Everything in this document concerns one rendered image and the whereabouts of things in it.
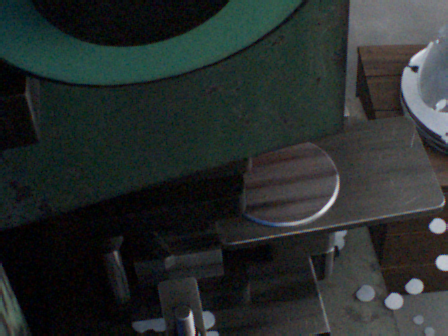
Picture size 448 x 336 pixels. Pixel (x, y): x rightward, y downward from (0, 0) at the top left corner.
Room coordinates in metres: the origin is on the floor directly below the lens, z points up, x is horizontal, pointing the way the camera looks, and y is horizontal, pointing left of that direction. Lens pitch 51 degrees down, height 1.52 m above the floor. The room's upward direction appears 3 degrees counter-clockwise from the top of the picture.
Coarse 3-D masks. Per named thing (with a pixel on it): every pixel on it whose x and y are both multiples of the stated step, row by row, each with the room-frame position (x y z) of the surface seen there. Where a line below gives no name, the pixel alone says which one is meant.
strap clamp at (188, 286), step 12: (168, 288) 0.51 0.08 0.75; (180, 288) 0.51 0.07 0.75; (192, 288) 0.51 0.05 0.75; (168, 300) 0.49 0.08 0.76; (180, 300) 0.49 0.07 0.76; (192, 300) 0.49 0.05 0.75; (168, 312) 0.48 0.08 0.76; (180, 312) 0.45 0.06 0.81; (192, 312) 0.48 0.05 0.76; (168, 324) 0.46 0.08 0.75; (180, 324) 0.44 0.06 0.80; (192, 324) 0.44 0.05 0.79; (204, 324) 0.46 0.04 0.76
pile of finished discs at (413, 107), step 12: (420, 60) 1.24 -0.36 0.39; (408, 72) 1.21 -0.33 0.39; (408, 84) 1.17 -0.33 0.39; (408, 96) 1.14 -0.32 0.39; (408, 108) 1.11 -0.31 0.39; (420, 108) 1.11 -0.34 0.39; (420, 120) 1.07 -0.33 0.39; (432, 120) 1.08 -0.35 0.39; (444, 120) 1.08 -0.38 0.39; (420, 132) 1.07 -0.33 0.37; (432, 132) 1.05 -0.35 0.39; (444, 132) 1.05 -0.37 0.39; (432, 144) 1.05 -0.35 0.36; (444, 144) 1.03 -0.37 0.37
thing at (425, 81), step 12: (444, 24) 1.28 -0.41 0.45; (432, 48) 1.24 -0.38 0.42; (444, 48) 1.22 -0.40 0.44; (432, 60) 1.21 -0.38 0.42; (444, 60) 1.19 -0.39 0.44; (420, 72) 1.20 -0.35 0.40; (432, 72) 1.17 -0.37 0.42; (444, 72) 1.15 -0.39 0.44; (420, 84) 1.16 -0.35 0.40; (432, 84) 1.14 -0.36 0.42; (444, 84) 1.12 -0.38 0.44; (420, 96) 1.12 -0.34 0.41; (432, 96) 1.11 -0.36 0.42; (444, 96) 1.09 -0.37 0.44; (432, 108) 1.08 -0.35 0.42; (444, 108) 1.06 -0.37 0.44
